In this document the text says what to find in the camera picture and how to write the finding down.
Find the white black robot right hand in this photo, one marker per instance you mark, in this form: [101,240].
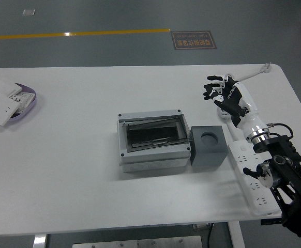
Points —
[251,120]

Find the grey junction box with lid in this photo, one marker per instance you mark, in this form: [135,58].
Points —
[153,157]

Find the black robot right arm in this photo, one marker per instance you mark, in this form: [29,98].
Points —
[290,170]

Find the grey cube with round hole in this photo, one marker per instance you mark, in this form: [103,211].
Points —
[207,160]

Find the black table control panel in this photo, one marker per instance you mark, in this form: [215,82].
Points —
[270,221]

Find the white table leg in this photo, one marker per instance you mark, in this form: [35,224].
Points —
[39,241]
[236,236]

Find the purple tray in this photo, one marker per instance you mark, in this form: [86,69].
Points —
[29,109]

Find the printed socket panel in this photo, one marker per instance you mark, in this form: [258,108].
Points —
[26,99]

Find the small metal floor plate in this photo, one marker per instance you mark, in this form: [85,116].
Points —
[29,12]

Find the small grey bracket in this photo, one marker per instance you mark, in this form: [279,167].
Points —
[201,226]

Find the metal base plate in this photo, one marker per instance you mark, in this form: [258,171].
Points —
[140,243]

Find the white wall switch plate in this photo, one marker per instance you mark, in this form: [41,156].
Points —
[3,87]

